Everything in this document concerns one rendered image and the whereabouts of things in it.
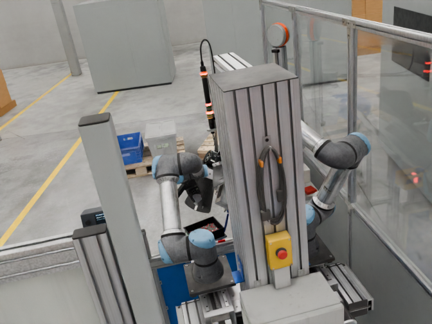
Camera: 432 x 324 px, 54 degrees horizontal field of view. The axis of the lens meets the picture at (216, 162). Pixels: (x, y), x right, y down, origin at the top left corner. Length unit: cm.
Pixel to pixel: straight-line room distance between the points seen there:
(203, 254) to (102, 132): 137
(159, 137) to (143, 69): 449
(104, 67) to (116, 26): 96
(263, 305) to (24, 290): 98
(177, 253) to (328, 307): 72
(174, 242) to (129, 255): 121
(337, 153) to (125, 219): 120
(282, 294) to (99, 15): 866
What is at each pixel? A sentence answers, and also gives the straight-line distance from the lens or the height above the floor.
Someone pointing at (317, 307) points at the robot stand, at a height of 123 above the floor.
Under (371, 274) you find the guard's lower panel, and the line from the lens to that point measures 264.
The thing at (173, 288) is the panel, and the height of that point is 59.
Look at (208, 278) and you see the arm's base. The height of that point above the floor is 107.
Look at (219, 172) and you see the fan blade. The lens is 262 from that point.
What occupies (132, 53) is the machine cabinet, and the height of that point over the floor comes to 80.
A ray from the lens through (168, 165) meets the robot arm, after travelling 208.
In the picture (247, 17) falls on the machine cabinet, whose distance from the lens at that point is 794.
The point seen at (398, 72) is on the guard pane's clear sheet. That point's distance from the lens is 195.
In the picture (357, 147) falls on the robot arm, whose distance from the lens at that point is 186.
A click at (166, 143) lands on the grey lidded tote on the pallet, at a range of 553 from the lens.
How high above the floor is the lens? 240
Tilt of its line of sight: 25 degrees down
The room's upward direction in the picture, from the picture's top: 9 degrees counter-clockwise
